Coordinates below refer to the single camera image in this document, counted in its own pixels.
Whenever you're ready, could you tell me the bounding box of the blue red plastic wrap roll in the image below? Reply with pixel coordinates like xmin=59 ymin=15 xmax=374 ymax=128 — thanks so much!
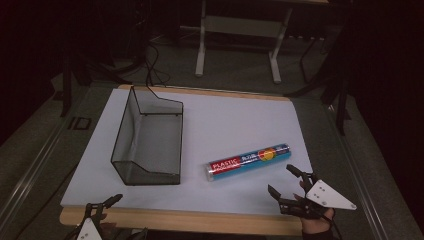
xmin=205 ymin=143 xmax=292 ymax=182

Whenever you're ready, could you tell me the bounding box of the person's left hand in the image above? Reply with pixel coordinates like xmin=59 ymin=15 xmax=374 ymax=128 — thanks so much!
xmin=99 ymin=221 xmax=116 ymax=240

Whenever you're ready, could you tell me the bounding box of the black wire mesh basket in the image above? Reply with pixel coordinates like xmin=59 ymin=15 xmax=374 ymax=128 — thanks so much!
xmin=110 ymin=85 xmax=185 ymax=187

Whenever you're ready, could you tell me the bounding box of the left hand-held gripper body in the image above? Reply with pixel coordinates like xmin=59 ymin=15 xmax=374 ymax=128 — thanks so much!
xmin=64 ymin=201 xmax=108 ymax=240

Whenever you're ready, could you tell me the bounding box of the person's right hand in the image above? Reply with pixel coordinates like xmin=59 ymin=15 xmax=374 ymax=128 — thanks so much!
xmin=299 ymin=207 xmax=336 ymax=234

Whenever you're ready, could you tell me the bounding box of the black metal stand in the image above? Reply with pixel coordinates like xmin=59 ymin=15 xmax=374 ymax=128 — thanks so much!
xmin=334 ymin=75 xmax=350 ymax=136

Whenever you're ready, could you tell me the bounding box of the black cable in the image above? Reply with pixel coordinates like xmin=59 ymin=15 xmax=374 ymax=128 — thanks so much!
xmin=143 ymin=43 xmax=172 ymax=88

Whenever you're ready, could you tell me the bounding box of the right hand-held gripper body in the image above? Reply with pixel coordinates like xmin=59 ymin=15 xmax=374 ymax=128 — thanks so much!
xmin=279 ymin=171 xmax=358 ymax=221

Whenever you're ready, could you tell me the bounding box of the white table mat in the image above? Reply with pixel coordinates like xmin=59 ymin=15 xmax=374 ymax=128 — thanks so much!
xmin=60 ymin=87 xmax=314 ymax=216

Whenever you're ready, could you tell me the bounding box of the white metal table frame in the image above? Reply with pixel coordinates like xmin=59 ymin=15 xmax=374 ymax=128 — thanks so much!
xmin=194 ymin=0 xmax=330 ymax=85

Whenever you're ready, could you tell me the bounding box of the floor socket plate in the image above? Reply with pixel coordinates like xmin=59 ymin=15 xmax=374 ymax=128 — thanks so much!
xmin=67 ymin=116 xmax=92 ymax=131

